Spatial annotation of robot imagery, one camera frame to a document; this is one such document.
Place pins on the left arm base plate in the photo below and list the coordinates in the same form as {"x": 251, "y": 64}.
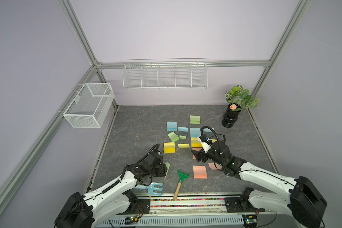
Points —
{"x": 141, "y": 206}

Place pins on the pink memo pad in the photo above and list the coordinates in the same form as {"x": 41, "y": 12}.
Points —
{"x": 199, "y": 172}
{"x": 196, "y": 149}

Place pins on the green artificial plant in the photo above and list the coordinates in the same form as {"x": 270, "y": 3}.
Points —
{"x": 240, "y": 98}

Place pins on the yellow fanned memo pad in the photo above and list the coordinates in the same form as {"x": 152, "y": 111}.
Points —
{"x": 169, "y": 148}

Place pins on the light blue memo pad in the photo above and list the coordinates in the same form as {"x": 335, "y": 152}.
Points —
{"x": 171, "y": 126}

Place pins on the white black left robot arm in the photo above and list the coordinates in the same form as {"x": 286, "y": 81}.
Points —
{"x": 115, "y": 197}

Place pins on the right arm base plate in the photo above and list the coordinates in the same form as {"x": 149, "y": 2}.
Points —
{"x": 235, "y": 205}

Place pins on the white wire shelf basket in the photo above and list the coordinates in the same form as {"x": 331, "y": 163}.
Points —
{"x": 165, "y": 74}

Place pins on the white wire side basket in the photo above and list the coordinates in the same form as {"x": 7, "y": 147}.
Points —
{"x": 90, "y": 106}

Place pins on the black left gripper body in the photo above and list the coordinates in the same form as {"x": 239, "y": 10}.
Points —
{"x": 159, "y": 171}

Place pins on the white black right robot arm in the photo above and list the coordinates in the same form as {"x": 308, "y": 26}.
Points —
{"x": 298, "y": 198}

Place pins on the torn blue memo page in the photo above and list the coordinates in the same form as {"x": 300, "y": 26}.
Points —
{"x": 208, "y": 129}

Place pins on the light green memo pad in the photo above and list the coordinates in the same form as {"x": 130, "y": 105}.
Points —
{"x": 167, "y": 166}

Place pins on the black glossy vase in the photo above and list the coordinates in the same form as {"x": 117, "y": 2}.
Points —
{"x": 231, "y": 115}

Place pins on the green garden rake wooden handle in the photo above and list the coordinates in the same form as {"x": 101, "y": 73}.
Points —
{"x": 182, "y": 177}

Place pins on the light blue garden fork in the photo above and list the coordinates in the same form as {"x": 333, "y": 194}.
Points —
{"x": 154, "y": 189}

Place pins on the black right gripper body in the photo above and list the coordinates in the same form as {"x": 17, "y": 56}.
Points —
{"x": 209, "y": 155}

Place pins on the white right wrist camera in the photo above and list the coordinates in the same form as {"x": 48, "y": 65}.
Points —
{"x": 205, "y": 144}

